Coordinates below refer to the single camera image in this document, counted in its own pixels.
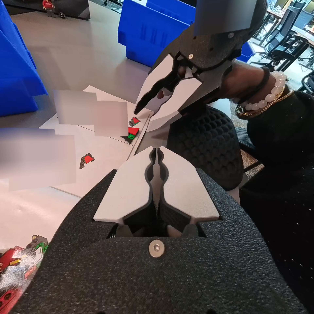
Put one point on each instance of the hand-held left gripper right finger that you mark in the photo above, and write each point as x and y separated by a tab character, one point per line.
189	193

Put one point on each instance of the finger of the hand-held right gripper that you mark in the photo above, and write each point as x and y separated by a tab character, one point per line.
157	73
186	95

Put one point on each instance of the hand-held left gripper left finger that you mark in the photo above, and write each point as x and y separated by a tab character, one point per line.
127	191

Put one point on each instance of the blue divided plastic bin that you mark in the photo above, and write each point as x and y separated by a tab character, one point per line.
147	32

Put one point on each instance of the black and green brick assembly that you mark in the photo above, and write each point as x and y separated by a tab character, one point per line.
131	136

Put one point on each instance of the red wedge toy brick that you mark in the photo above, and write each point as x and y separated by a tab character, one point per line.
133	130

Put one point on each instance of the person's right hand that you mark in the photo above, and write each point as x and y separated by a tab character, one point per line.
242	78

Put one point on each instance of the white instruction booklet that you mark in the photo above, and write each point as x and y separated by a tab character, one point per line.
110	157

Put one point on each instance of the black wristband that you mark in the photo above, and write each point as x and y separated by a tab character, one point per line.
265	78

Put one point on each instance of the black office chair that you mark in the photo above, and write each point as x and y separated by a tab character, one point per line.
289	29
309	82

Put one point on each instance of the gold bangle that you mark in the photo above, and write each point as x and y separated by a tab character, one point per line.
269	105

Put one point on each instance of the toy box with car print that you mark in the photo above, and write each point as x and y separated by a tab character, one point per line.
73	9

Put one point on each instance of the person's black sweater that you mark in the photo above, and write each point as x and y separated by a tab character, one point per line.
289	233

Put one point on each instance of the red toy brick car model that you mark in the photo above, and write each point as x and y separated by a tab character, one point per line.
9	257

